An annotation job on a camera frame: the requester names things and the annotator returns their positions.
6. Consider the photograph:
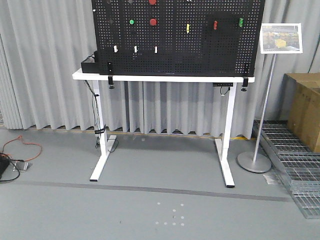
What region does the metal floor grating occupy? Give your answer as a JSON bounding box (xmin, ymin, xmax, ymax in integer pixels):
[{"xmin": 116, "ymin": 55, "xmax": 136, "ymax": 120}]
[{"xmin": 260, "ymin": 120, "xmax": 320, "ymax": 219}]

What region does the black perforated pegboard panel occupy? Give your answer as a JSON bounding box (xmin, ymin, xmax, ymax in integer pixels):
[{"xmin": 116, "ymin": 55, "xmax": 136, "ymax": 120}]
[{"xmin": 91, "ymin": 0, "xmax": 265, "ymax": 77}]

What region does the black board clamp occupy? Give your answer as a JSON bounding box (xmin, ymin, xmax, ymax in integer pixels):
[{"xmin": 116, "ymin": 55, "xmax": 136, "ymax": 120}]
[
  {"xmin": 107, "ymin": 61, "xmax": 115, "ymax": 90},
  {"xmin": 241, "ymin": 63, "xmax": 250, "ymax": 92}
]

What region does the yellow toggle lever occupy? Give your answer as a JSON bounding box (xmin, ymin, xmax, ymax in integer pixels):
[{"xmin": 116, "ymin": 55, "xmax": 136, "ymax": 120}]
[{"xmin": 186, "ymin": 23, "xmax": 190, "ymax": 34}]

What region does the framed picture sign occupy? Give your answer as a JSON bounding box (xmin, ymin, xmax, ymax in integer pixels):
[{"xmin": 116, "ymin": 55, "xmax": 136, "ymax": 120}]
[{"xmin": 259, "ymin": 23, "xmax": 303, "ymax": 54}]

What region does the orange cable on floor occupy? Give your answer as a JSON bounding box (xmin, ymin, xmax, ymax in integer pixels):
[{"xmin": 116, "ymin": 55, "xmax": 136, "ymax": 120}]
[{"xmin": 2, "ymin": 135, "xmax": 43, "ymax": 162}]

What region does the green toggle lever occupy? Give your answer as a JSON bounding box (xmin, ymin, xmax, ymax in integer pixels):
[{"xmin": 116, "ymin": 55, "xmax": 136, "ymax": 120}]
[{"xmin": 238, "ymin": 17, "xmax": 244, "ymax": 28}]

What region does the black box on desk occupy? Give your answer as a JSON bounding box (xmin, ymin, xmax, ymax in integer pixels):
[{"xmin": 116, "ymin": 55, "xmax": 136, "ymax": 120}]
[{"xmin": 81, "ymin": 50, "xmax": 100, "ymax": 74}]

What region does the white standing desk frame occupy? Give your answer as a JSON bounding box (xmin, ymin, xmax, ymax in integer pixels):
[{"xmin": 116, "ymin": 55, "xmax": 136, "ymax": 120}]
[{"xmin": 72, "ymin": 69, "xmax": 256, "ymax": 189}]

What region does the upper red push button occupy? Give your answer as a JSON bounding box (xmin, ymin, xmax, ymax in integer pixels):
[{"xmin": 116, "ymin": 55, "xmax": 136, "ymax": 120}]
[{"xmin": 148, "ymin": 0, "xmax": 157, "ymax": 5}]

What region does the left white rocker switch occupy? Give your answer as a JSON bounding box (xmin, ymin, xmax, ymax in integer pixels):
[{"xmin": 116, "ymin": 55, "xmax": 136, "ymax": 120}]
[{"xmin": 113, "ymin": 45, "xmax": 118, "ymax": 53}]

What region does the cable bundle on leg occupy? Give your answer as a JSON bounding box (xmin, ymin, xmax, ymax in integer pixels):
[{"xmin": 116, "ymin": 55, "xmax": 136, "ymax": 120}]
[{"xmin": 83, "ymin": 79, "xmax": 120, "ymax": 153}]

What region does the silver sign stand pole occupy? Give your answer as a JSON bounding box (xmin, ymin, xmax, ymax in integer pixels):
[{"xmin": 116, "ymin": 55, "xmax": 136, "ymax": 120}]
[{"xmin": 237, "ymin": 53, "xmax": 278, "ymax": 174}]

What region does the grey foot pedal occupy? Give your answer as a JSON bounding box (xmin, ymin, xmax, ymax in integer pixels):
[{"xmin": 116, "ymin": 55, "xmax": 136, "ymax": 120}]
[{"xmin": 13, "ymin": 161, "xmax": 33, "ymax": 172}]

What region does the red push button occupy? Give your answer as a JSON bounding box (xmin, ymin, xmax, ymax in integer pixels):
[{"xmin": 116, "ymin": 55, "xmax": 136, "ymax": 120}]
[
  {"xmin": 149, "ymin": 18, "xmax": 158, "ymax": 26},
  {"xmin": 148, "ymin": 0, "xmax": 157, "ymax": 5}
]

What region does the left black board clamp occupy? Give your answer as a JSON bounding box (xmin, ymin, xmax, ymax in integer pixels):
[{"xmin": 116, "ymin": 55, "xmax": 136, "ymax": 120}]
[{"xmin": 107, "ymin": 61, "xmax": 115, "ymax": 90}]

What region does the brown cardboard box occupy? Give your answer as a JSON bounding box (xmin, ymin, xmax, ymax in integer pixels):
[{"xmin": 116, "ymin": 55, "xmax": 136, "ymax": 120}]
[{"xmin": 285, "ymin": 73, "xmax": 320, "ymax": 153}]

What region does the red toggle lever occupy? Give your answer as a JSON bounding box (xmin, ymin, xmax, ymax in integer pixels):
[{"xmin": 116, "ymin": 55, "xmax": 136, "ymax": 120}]
[{"xmin": 213, "ymin": 20, "xmax": 218, "ymax": 30}]

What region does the lower red push button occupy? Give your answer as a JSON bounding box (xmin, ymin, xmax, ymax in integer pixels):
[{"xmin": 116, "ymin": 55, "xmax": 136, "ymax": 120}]
[{"xmin": 149, "ymin": 18, "xmax": 158, "ymax": 26}]

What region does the right black board clamp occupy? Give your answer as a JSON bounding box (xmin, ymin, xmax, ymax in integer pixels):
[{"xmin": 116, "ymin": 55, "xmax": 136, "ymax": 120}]
[{"xmin": 241, "ymin": 63, "xmax": 250, "ymax": 92}]

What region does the desk control box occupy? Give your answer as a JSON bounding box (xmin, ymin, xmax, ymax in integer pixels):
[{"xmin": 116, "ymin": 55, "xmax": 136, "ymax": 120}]
[{"xmin": 212, "ymin": 82, "xmax": 233, "ymax": 88}]

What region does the black cable on floor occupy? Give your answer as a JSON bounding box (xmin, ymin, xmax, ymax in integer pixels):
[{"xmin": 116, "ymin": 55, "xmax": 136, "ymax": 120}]
[{"xmin": 0, "ymin": 151, "xmax": 21, "ymax": 183}]

